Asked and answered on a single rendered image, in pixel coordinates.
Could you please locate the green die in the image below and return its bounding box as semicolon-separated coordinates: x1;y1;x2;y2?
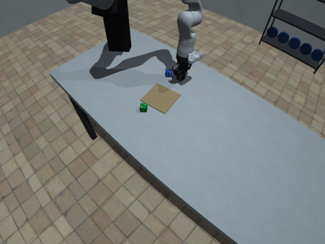
140;103;147;112

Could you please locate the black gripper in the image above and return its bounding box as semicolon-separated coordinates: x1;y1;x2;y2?
172;54;192;81

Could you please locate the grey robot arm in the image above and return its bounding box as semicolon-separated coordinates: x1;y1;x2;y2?
66;0;203;64

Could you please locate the blue die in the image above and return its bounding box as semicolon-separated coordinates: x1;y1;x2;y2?
165;70;172;77

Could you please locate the tan flat mat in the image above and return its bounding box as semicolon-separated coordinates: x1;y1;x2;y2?
140;83;181;114

